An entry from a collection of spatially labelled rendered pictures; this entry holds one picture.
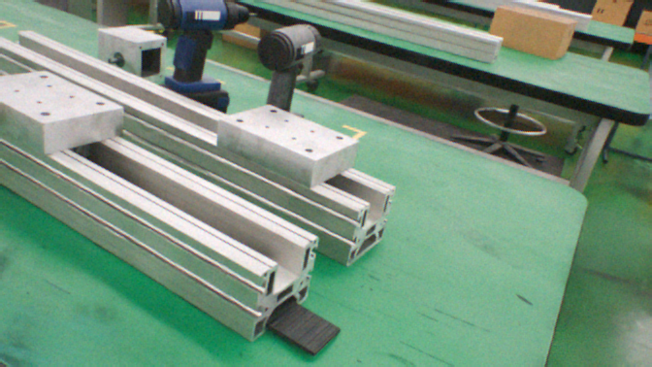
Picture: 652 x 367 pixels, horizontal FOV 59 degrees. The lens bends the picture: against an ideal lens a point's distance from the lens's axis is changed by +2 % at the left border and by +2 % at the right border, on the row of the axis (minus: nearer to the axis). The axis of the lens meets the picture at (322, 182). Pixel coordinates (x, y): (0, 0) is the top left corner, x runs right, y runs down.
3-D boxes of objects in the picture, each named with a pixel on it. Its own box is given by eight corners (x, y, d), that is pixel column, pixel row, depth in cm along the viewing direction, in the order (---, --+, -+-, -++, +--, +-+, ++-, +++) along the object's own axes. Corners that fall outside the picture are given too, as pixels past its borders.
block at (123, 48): (88, 76, 118) (88, 30, 114) (129, 68, 128) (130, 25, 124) (126, 90, 115) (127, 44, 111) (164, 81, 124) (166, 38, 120)
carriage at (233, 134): (213, 163, 79) (218, 117, 76) (263, 145, 88) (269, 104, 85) (307, 208, 72) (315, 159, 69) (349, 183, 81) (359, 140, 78)
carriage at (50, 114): (-33, 130, 74) (-39, 80, 71) (48, 116, 83) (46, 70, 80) (45, 176, 68) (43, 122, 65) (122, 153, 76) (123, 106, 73)
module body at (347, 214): (-18, 80, 106) (-22, 33, 102) (34, 73, 114) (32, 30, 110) (345, 267, 72) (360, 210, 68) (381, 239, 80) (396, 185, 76)
